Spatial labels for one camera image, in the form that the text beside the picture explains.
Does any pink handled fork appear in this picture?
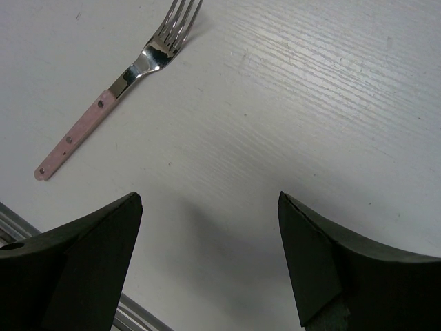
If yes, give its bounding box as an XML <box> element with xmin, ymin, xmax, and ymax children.
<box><xmin>34</xmin><ymin>0</ymin><xmax>203</xmax><ymax>181</ymax></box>

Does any aluminium table frame rail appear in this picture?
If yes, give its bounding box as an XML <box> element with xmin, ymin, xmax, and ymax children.
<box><xmin>0</xmin><ymin>201</ymin><xmax>175</xmax><ymax>331</ymax></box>

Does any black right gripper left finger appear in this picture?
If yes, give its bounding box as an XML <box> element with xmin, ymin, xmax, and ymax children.
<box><xmin>0</xmin><ymin>192</ymin><xmax>143</xmax><ymax>331</ymax></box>

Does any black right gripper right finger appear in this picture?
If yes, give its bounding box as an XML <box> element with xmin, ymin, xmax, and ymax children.
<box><xmin>278</xmin><ymin>193</ymin><xmax>440</xmax><ymax>330</ymax></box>

